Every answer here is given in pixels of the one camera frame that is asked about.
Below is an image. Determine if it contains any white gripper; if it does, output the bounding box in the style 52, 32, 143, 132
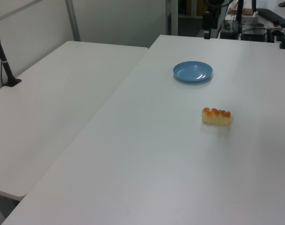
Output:
202, 0, 224, 40

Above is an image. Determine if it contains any toy bread with orange crust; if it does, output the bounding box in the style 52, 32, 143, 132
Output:
201, 107, 232, 127

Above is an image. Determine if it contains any blue round plate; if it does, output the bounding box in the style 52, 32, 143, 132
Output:
172, 60, 214, 83

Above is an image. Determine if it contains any black upright pole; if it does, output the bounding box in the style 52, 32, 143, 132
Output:
235, 0, 244, 24

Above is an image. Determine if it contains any black electronics box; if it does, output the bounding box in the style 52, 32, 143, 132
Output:
240, 28, 268, 42

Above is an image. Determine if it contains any black keyboard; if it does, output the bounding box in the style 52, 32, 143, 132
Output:
255, 7, 285, 27

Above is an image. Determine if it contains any silver metal clamp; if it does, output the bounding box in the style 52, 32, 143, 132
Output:
267, 26, 285, 43

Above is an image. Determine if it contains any white side table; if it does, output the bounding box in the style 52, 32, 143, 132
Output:
0, 40, 149, 198

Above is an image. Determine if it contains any grey metal partition post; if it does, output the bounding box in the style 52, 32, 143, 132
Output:
65, 0, 82, 43

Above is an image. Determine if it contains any black camera stand pole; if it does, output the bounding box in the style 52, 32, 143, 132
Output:
0, 18, 23, 88

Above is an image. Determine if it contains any thin black stand cable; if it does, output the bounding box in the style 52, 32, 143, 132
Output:
0, 61, 6, 86

